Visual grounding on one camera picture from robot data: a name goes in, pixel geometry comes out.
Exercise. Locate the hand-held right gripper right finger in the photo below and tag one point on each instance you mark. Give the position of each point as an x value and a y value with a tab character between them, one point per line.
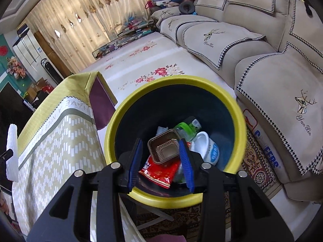
185	163

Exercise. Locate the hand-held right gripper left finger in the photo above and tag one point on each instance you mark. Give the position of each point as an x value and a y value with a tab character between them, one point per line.
133	161

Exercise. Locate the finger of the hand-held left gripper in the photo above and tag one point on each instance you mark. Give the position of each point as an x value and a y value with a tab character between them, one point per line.
6	155

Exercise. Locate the white tissue paper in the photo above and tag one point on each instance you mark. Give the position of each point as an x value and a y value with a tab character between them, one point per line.
12	156

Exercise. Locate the red snack packet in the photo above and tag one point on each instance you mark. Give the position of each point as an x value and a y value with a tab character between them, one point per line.
159	172

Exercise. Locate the brown plastic tray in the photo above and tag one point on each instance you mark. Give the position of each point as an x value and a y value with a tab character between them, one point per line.
162	147

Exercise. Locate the dark blue bin yellow rim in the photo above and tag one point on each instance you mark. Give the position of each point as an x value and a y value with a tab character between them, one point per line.
161	100

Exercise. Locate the black flat television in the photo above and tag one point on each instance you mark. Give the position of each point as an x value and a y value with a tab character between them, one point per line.
12	103

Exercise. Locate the purple table cloth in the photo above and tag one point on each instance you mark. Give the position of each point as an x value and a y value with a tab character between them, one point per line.
101	108

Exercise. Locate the open cardboard boxes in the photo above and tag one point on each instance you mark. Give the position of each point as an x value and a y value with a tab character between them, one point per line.
37	87

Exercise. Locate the white printed cardboard box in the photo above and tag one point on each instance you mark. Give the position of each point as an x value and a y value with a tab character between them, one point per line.
262	133

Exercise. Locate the black tower fan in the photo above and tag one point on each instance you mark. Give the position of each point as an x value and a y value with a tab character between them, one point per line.
50	69

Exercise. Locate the white standing air conditioner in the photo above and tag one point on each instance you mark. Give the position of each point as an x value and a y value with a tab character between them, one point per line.
26	45

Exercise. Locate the low glass table with books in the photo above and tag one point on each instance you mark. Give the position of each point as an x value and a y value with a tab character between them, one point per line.
126	34

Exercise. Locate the beige sofa with deer covers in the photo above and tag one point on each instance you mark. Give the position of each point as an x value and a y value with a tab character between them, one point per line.
252	53

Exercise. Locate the cream embroidered curtain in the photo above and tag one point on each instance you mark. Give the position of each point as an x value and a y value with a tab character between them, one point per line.
88	12

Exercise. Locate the artificial flower wall decoration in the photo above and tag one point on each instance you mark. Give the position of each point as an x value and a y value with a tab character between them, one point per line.
16	68

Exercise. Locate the red round wall ornament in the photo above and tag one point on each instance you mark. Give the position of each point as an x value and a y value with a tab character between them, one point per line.
3	50

